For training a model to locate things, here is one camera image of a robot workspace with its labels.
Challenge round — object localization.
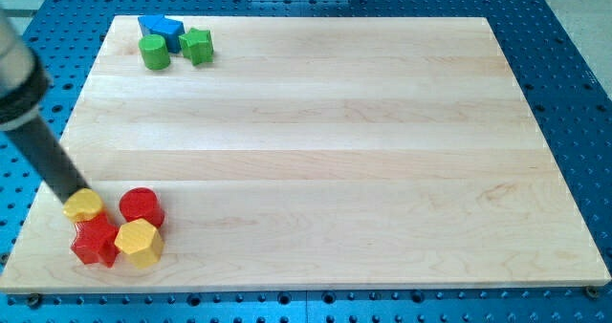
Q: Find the green star block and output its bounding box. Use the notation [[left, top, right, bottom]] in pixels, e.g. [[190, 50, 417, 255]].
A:
[[179, 28, 214, 66]]

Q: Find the green cylinder block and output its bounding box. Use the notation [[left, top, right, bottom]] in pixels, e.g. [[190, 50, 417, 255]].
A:
[[138, 34, 170, 71]]

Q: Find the blue perforated table plate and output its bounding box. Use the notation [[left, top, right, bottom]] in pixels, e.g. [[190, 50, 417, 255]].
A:
[[1, 0, 611, 322]]

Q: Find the yellow heart block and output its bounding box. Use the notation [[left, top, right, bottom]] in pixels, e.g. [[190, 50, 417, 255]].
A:
[[62, 188, 105, 224]]

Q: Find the light wooden board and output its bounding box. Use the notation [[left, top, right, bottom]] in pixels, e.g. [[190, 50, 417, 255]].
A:
[[1, 15, 610, 293]]

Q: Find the robot arm with black collar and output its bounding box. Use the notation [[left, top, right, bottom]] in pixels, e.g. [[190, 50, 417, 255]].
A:
[[1, 13, 89, 203]]

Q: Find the red cylinder block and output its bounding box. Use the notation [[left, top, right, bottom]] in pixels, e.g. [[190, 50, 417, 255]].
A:
[[119, 187, 165, 227]]

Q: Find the red star block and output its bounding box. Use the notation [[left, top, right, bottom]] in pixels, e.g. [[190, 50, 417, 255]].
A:
[[71, 212, 119, 268]]

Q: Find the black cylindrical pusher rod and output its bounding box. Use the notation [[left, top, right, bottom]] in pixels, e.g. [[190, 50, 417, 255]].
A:
[[4, 117, 90, 203]]

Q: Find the blue block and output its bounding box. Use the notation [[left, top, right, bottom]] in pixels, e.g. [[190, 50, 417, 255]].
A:
[[137, 14, 185, 54]]

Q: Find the yellow hexagon block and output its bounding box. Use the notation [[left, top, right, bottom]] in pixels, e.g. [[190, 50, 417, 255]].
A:
[[114, 219, 164, 269]]

